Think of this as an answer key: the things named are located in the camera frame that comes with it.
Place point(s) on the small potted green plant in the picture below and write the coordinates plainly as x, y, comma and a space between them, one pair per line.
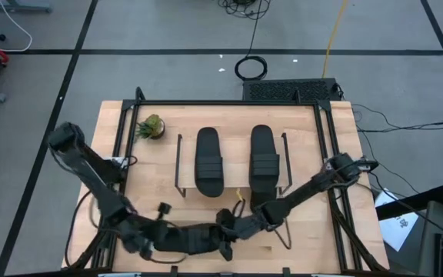
151, 127

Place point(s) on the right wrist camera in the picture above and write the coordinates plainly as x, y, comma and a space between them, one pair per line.
226, 217

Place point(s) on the white paper sheet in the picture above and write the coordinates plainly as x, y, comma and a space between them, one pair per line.
398, 227

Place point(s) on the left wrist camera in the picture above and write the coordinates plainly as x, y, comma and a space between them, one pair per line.
164, 209

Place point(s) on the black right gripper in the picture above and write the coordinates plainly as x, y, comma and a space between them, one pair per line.
249, 227

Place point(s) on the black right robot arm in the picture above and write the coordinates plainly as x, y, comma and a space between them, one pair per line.
310, 184

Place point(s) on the dark desk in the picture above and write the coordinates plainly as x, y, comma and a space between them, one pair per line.
433, 223

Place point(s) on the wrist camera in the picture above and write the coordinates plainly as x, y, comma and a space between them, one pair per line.
164, 209
226, 217

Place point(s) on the wooden shelf with black legs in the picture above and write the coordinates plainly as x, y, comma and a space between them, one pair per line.
237, 154

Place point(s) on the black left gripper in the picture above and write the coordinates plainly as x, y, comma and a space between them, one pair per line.
154, 236

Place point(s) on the black aluminium table frame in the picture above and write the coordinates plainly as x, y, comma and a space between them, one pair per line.
225, 102

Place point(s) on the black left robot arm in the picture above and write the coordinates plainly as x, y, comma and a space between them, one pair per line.
87, 161

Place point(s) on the black caster wheel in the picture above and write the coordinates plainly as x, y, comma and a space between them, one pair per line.
1, 37

